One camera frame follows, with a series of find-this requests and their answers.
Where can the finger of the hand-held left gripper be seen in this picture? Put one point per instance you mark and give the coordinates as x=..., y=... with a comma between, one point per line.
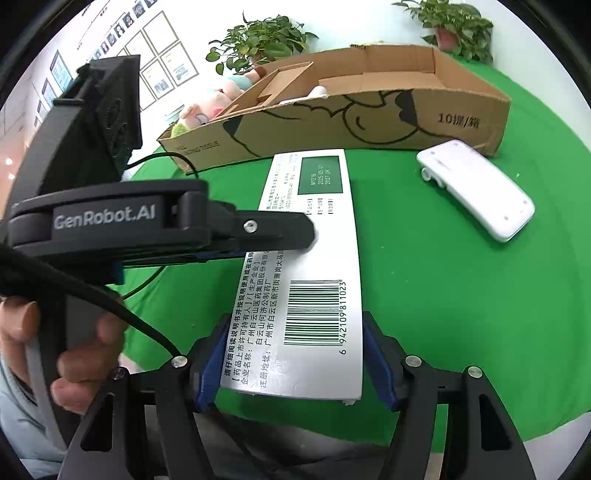
x=272, y=230

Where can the small potted green plant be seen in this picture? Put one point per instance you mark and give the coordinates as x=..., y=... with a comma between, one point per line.
x=452, y=27

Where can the white plastic device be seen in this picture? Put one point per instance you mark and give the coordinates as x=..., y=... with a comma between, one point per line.
x=475, y=189

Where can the person's left hand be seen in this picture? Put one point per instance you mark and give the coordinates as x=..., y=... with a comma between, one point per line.
x=87, y=369

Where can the large potted green plant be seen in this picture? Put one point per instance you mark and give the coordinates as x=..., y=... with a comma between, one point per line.
x=263, y=39

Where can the pink pig plush toy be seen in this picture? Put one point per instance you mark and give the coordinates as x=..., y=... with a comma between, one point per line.
x=217, y=99

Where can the green tablecloth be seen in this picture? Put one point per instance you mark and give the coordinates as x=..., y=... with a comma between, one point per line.
x=438, y=300

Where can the person's left forearm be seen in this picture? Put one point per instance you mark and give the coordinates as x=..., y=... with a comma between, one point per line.
x=21, y=415

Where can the white medicine box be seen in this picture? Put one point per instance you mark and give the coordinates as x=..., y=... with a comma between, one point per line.
x=318, y=240

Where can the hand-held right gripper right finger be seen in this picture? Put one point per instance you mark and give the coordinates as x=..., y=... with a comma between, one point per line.
x=381, y=364

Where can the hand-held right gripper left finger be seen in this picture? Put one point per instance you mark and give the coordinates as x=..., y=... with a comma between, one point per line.
x=210, y=369

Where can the wall of framed certificates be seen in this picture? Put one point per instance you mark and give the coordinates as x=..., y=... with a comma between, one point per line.
x=161, y=60

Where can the large cardboard box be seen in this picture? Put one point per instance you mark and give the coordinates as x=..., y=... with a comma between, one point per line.
x=369, y=124

